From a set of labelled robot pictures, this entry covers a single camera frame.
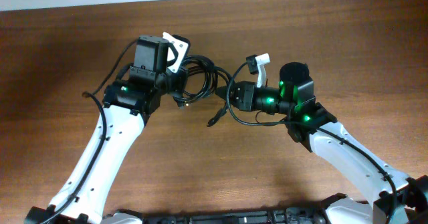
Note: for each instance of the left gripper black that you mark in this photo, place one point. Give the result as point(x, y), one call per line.
point(178, 88)

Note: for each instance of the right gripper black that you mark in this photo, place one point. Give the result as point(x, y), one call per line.
point(247, 101)

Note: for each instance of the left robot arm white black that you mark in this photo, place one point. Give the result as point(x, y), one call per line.
point(124, 110)

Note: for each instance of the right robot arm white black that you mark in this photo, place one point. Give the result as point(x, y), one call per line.
point(392, 196)

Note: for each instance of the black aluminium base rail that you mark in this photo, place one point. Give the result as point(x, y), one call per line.
point(295, 215)

